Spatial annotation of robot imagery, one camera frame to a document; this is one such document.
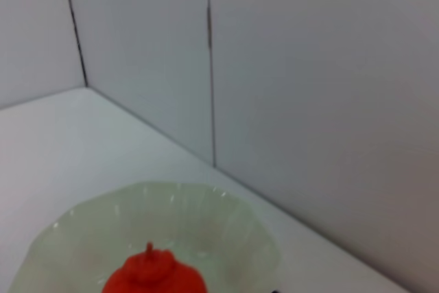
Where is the pale green glass fruit plate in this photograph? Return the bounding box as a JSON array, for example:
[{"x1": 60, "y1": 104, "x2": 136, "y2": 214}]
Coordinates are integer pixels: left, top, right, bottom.
[{"x1": 6, "y1": 181, "x2": 282, "y2": 293}]

